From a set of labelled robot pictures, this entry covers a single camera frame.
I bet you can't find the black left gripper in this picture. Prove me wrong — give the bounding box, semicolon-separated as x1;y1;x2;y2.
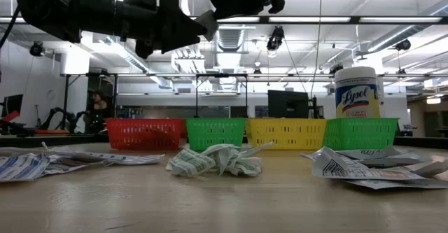
113;0;207;59

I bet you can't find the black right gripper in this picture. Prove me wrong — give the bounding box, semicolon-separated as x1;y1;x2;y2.
202;0;298;20

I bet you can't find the red plastic basket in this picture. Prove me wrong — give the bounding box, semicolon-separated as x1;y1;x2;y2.
106;118;187;151

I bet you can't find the green plastic basket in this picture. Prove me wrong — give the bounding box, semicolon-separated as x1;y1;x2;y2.
322;118;400;152
185;118;248;153

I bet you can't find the person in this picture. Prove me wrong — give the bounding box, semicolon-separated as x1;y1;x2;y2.
85;90;109;134

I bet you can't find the black computer monitor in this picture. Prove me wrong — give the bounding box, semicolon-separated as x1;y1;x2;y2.
0;93;25;119
267;89;310;120

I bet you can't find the yellow plastic basket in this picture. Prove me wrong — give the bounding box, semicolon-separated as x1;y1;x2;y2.
245;118;328;151

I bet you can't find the Lysol wipes canister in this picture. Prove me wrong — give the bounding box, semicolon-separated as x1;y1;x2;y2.
334;66;382;120

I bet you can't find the orange strip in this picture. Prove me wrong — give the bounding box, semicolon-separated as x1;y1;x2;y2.
34;129;69;135

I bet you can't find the red flat object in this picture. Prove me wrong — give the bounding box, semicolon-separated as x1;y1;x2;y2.
0;110;20;122

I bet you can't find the silver ventilation duct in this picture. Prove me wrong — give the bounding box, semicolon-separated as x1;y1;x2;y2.
209;15;258;92

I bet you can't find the black hanging camera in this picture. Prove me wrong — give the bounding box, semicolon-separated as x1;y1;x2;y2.
395;38;412;52
265;25;286;52
29;41;46;57

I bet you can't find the black overhead frame beam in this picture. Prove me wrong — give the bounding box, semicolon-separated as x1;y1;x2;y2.
0;15;448;25

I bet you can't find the thin hanging cable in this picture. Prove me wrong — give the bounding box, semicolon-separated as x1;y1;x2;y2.
309;0;323;99

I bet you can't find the black background workstation frame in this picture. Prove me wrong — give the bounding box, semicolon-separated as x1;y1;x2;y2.
59;71;336;134

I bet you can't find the black table edge rail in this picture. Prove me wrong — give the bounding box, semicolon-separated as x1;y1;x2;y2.
0;134;448;149

